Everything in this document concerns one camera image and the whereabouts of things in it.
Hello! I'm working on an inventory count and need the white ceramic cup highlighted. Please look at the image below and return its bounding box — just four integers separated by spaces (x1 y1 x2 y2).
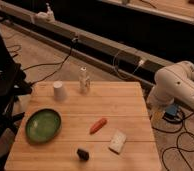
53 81 67 101

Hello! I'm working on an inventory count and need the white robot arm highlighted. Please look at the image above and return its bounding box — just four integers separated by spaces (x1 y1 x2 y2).
147 61 194 110

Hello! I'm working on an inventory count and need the black eraser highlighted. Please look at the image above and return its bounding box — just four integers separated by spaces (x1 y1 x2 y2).
77 148 89 161

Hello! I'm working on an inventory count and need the small clear bottle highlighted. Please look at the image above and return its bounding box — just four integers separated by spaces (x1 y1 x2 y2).
79 67 90 93

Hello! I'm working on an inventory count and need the orange carrot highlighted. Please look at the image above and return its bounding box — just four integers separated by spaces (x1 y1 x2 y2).
89 118 107 134

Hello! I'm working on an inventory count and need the white sponge block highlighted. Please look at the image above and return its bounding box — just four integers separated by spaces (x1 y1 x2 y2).
109 130 127 154

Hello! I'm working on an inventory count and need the green round plate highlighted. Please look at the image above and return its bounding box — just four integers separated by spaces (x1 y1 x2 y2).
25 109 62 144

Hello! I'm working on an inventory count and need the blue box on floor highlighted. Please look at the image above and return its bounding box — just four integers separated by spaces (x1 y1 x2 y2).
165 104 179 117

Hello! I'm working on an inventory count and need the black floor cable left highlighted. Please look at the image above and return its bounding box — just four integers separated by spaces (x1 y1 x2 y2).
5 39 78 85

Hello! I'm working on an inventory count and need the black floor cable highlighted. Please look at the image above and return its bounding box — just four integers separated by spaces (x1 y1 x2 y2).
152 108 194 171
5 39 78 85

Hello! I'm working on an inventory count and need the grey metal rail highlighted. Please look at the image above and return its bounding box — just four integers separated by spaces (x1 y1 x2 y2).
0 0 194 100

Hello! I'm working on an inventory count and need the white object on rail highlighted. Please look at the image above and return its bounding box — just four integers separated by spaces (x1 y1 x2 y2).
36 4 55 22

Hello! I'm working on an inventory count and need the black chair frame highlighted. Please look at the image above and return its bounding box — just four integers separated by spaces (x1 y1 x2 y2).
0 14 34 171

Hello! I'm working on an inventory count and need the black floor cable right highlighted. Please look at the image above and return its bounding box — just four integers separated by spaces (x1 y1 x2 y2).
152 108 194 171

